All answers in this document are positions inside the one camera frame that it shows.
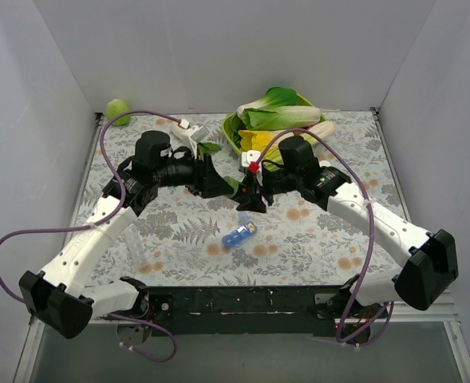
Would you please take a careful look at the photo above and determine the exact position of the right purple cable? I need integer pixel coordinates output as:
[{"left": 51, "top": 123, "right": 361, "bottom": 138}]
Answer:
[{"left": 258, "top": 128, "right": 395, "bottom": 345}]

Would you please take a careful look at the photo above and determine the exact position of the green celery stalk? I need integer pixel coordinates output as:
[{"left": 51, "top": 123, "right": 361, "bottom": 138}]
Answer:
[{"left": 301, "top": 120, "right": 336, "bottom": 147}]

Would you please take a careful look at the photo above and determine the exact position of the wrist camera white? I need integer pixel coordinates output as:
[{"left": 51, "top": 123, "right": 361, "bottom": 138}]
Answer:
[
  {"left": 239, "top": 150, "right": 261, "bottom": 174},
  {"left": 171, "top": 125, "right": 209, "bottom": 157}
]

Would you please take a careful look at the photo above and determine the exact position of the green round cabbage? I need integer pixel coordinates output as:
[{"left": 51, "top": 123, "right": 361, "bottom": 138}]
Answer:
[{"left": 105, "top": 99, "right": 131, "bottom": 126}]

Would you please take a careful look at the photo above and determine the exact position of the purple cable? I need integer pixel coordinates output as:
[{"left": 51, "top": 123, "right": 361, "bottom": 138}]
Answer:
[
  {"left": 258, "top": 128, "right": 395, "bottom": 345},
  {"left": 0, "top": 110, "right": 190, "bottom": 363}
]

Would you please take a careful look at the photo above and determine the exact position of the yellow napa cabbage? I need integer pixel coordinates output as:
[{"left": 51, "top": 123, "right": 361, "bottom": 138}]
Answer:
[{"left": 238, "top": 130, "right": 294, "bottom": 162}]

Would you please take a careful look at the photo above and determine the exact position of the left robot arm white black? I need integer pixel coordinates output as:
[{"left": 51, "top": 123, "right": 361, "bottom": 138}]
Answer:
[{"left": 19, "top": 131, "right": 234, "bottom": 339}]

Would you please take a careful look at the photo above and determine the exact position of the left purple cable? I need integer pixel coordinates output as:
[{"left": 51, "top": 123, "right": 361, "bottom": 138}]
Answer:
[{"left": 0, "top": 110, "right": 190, "bottom": 363}]

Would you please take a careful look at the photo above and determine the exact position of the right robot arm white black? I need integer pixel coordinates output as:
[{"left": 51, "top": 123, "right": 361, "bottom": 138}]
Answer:
[{"left": 235, "top": 135, "right": 459, "bottom": 318}]

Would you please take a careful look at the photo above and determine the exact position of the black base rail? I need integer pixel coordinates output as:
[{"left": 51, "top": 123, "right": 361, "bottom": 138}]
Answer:
[{"left": 135, "top": 285, "right": 341, "bottom": 337}]

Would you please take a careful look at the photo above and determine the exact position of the green plastic basket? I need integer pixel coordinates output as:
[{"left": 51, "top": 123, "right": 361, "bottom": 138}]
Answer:
[{"left": 222, "top": 92, "right": 327, "bottom": 154}]

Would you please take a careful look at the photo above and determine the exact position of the white radish with leaves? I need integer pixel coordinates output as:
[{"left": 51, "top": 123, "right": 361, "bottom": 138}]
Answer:
[{"left": 171, "top": 121, "right": 223, "bottom": 156}]

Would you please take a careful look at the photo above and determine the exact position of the green pill bottle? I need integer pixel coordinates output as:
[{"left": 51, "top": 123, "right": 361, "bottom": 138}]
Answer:
[{"left": 230, "top": 183, "right": 248, "bottom": 201}]

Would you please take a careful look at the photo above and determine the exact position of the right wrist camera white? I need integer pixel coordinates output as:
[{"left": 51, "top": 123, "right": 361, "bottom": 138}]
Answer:
[{"left": 239, "top": 150, "right": 261, "bottom": 174}]

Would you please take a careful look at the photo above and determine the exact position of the green bok choy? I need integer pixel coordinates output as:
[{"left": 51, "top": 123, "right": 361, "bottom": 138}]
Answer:
[{"left": 236, "top": 87, "right": 322, "bottom": 131}]

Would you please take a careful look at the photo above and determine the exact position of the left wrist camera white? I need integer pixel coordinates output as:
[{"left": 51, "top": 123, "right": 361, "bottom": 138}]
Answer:
[{"left": 171, "top": 125, "right": 209, "bottom": 157}]

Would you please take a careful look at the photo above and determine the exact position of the blue weekly pill organizer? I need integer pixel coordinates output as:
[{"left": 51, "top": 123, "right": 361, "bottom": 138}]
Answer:
[{"left": 222, "top": 212, "right": 258, "bottom": 250}]

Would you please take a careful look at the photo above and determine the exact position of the clear plastic pill strip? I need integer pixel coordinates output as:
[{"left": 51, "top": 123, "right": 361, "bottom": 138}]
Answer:
[{"left": 124, "top": 227, "right": 149, "bottom": 272}]

